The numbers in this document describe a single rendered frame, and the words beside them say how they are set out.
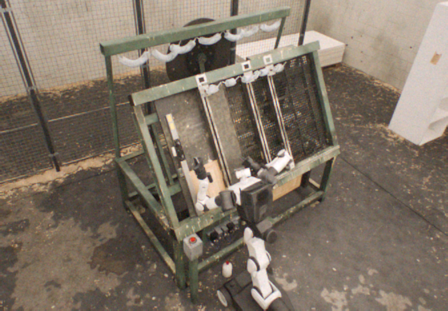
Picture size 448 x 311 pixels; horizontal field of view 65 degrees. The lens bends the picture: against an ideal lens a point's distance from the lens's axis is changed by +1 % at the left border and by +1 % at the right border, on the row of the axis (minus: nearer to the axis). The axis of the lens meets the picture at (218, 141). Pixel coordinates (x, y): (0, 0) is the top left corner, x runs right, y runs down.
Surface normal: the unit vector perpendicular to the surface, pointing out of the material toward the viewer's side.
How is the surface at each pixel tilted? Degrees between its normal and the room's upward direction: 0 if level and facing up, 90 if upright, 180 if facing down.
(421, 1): 90
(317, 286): 0
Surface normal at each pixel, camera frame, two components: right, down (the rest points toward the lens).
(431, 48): -0.86, 0.28
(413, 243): 0.03, -0.80
